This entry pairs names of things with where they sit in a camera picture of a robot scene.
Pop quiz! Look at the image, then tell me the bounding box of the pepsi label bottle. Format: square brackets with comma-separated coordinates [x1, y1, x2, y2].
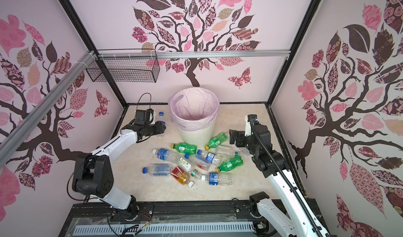
[155, 112, 166, 137]

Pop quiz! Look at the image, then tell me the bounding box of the clear bottle blue label white cap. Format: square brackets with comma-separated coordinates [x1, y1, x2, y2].
[152, 148, 181, 163]

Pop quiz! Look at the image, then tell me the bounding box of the small bottle blue label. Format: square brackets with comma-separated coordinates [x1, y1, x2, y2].
[197, 150, 222, 166]

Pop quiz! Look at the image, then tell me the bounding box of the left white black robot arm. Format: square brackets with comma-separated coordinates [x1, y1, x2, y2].
[71, 108, 166, 220]

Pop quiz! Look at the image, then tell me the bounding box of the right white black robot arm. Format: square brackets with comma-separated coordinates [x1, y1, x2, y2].
[229, 114, 330, 237]

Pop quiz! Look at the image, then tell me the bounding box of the cream plastic waste bin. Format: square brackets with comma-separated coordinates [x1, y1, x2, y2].
[178, 118, 216, 148]

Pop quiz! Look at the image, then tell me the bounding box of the clear bottle blue cap lower left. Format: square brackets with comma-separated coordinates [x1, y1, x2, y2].
[142, 163, 172, 177]

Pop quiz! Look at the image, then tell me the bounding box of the clear bottle blue label front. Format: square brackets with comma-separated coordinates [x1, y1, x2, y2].
[200, 172, 233, 186]

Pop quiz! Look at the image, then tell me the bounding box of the clear bottle green white label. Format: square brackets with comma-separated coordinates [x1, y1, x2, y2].
[177, 157, 202, 180]

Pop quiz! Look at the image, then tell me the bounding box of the orange drink red label bottle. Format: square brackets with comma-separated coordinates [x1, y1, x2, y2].
[171, 166, 195, 188]

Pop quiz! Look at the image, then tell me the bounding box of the clear bottle blue cap red label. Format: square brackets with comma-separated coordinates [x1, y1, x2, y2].
[185, 154, 211, 171]

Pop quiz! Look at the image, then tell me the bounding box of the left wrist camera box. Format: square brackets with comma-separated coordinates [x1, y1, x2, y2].
[146, 108, 155, 125]

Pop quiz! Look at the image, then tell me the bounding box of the black wire mesh basket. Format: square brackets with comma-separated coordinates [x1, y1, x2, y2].
[86, 48, 160, 83]

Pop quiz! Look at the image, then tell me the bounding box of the back aluminium frame rail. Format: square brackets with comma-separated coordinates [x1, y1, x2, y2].
[98, 50, 291, 59]

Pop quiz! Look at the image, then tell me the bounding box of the aluminium frame rail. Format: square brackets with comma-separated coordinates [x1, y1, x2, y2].
[98, 50, 291, 59]
[1, 51, 96, 166]

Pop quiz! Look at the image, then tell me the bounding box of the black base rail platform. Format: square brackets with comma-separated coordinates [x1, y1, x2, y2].
[58, 199, 331, 237]

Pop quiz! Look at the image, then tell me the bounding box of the white slotted cable duct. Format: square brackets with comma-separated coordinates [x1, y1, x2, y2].
[71, 222, 256, 237]

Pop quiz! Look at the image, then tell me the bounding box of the left aluminium frame rail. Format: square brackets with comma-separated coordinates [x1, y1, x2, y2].
[1, 51, 96, 166]

